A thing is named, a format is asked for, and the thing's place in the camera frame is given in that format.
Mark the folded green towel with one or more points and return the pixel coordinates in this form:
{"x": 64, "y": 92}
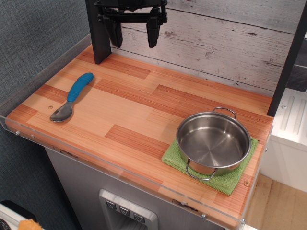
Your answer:
{"x": 224, "y": 183}

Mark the stainless steel pot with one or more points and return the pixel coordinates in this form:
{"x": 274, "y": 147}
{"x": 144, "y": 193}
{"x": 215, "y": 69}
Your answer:
{"x": 212, "y": 143}

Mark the blue handled metal spoon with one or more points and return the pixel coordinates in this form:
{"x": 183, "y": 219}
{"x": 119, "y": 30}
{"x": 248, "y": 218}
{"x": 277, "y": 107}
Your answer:
{"x": 64, "y": 112}

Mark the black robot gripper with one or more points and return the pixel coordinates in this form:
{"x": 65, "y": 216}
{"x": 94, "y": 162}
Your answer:
{"x": 114, "y": 12}

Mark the grey toy fridge cabinet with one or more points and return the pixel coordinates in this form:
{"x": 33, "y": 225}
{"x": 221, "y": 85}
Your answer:
{"x": 82, "y": 184}

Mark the silver dispenser button panel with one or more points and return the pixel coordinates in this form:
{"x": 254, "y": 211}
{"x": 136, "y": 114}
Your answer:
{"x": 122, "y": 214}

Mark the orange plush object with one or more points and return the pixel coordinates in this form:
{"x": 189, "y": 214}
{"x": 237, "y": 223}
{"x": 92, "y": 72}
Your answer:
{"x": 29, "y": 224}

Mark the white toy sink unit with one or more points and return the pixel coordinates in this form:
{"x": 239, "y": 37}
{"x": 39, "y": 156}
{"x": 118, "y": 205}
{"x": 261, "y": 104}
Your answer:
{"x": 285, "y": 155}

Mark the clear acrylic table guard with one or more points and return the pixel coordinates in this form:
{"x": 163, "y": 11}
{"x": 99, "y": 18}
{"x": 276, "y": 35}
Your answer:
{"x": 126, "y": 118}

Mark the dark grey right post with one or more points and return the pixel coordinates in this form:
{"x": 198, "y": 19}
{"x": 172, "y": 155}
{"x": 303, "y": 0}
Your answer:
{"x": 289, "y": 63}

